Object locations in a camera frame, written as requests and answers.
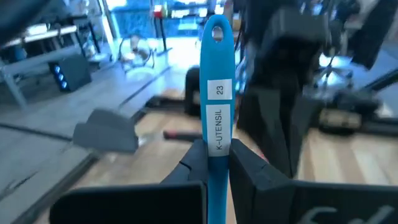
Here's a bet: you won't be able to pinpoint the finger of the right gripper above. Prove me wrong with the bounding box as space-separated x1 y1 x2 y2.
238 88 285 175
284 90 321 178

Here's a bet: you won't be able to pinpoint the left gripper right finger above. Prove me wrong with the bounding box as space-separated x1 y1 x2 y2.
228 139 398 224

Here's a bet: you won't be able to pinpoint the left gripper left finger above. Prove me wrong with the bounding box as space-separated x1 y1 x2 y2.
49 139 208 224

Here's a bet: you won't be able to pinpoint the blue silicone spoon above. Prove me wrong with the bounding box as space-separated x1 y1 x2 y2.
198 14 236 224

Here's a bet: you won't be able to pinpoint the black square-headed spatula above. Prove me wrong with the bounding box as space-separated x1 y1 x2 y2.
73 123 203 153

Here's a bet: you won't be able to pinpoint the black computer tower blue lights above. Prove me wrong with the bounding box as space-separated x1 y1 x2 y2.
48 54 93 93

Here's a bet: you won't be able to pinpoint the grey workbench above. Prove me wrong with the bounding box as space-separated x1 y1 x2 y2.
0 24 78 110

